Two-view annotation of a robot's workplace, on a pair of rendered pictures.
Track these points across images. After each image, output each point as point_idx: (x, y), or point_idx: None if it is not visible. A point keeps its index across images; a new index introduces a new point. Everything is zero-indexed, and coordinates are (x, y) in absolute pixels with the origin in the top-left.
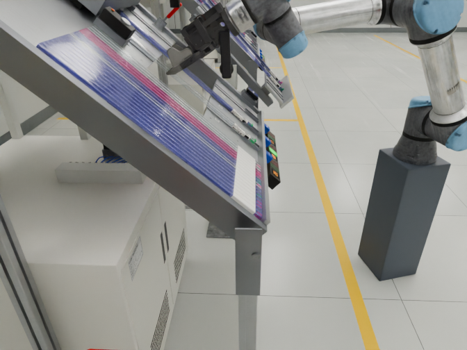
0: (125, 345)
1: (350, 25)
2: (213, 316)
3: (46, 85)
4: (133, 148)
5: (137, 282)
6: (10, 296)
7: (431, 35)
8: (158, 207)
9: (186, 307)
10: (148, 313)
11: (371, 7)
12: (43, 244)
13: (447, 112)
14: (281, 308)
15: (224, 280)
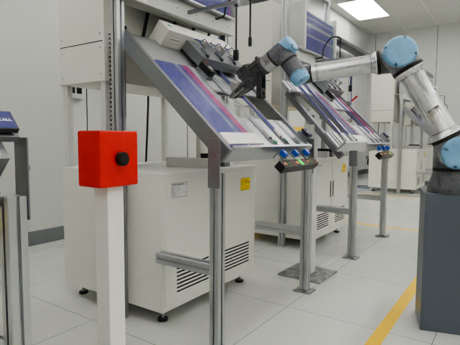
0: (157, 241)
1: (357, 73)
2: (244, 306)
3: (152, 72)
4: (176, 100)
5: (176, 205)
6: None
7: (398, 68)
8: None
9: (228, 298)
10: (181, 241)
11: (369, 60)
12: (137, 170)
13: (436, 132)
14: (302, 317)
15: (270, 295)
